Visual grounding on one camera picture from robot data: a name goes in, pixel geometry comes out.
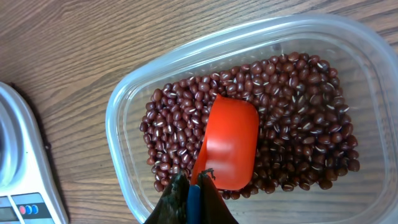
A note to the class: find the orange measuring scoop blue handle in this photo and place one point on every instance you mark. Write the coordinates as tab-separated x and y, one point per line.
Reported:
229	148

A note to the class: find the clear plastic container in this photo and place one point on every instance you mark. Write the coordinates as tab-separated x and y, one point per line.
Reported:
367	68

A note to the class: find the white digital kitchen scale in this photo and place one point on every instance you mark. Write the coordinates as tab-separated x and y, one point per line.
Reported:
28	190

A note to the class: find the red adzuki beans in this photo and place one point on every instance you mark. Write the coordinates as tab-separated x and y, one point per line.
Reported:
305	133

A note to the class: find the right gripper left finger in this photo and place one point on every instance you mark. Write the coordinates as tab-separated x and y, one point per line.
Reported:
172	206

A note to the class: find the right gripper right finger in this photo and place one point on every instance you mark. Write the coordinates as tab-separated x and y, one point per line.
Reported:
212	206

